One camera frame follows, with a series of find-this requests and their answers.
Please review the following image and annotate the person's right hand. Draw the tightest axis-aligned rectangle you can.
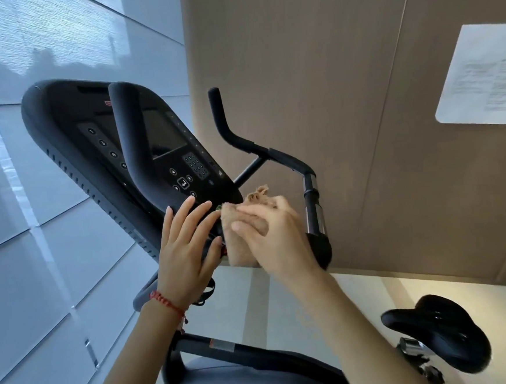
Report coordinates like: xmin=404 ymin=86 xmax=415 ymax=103
xmin=229 ymin=192 xmax=331 ymax=290

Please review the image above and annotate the person's left hand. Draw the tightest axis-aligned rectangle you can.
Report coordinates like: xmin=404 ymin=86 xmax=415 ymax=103
xmin=142 ymin=194 xmax=229 ymax=315

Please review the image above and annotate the brown cleaning cloth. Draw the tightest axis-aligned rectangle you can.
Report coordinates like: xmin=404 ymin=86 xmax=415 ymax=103
xmin=217 ymin=185 xmax=286 ymax=272

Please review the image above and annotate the black exercise bike console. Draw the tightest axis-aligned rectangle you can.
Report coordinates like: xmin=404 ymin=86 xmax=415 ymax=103
xmin=19 ymin=65 xmax=248 ymax=272

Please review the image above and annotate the person's left forearm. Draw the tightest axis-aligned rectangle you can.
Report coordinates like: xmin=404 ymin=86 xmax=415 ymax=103
xmin=76 ymin=296 xmax=194 ymax=384

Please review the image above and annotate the person's right forearm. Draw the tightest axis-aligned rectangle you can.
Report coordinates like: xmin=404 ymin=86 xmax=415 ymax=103
xmin=286 ymin=262 xmax=431 ymax=384

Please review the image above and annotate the black exercise bike seat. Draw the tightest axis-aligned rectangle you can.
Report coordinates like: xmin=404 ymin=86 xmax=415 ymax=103
xmin=379 ymin=290 xmax=494 ymax=381

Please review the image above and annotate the white printed paper sheet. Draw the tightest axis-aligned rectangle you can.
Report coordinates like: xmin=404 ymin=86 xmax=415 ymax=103
xmin=428 ymin=21 xmax=506 ymax=132

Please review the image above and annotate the black strap loop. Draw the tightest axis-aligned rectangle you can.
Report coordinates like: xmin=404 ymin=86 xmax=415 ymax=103
xmin=188 ymin=277 xmax=218 ymax=308

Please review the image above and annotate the red braided bracelet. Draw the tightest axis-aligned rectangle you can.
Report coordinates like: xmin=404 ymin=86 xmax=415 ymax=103
xmin=148 ymin=288 xmax=191 ymax=335

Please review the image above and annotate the dark grey exercise bike frame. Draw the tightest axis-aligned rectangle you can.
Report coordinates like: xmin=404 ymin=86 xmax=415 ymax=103
xmin=131 ymin=270 xmax=353 ymax=384

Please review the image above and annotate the chrome seat post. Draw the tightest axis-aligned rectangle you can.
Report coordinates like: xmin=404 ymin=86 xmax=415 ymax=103
xmin=395 ymin=334 xmax=446 ymax=384

